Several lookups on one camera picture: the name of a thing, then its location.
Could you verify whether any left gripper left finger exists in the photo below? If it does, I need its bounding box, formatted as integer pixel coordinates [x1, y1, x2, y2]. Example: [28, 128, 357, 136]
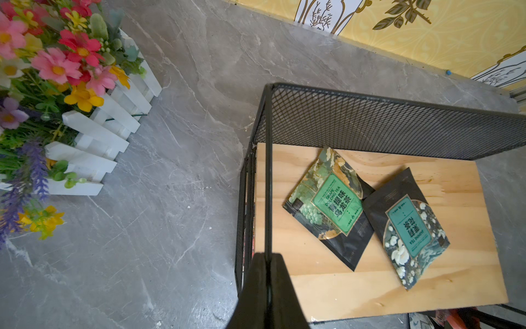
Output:
[226, 253, 267, 329]

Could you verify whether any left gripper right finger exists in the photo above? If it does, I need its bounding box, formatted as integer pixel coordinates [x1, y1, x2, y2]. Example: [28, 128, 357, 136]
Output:
[268, 254, 309, 328]

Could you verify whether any black wire two-tier shelf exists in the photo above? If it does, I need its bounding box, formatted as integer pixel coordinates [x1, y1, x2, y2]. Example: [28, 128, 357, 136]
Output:
[229, 83, 525, 328]

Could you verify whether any green grape oolong tea bag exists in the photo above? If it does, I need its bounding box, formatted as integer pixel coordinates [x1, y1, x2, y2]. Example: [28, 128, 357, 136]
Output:
[283, 148, 374, 271]

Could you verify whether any jasmine green tea bag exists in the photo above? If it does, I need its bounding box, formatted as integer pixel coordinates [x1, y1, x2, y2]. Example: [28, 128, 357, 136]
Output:
[363, 168, 450, 290]

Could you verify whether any flower bouquet white fence planter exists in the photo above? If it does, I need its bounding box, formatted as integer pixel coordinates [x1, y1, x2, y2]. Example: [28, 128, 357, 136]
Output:
[1, 1, 162, 244]

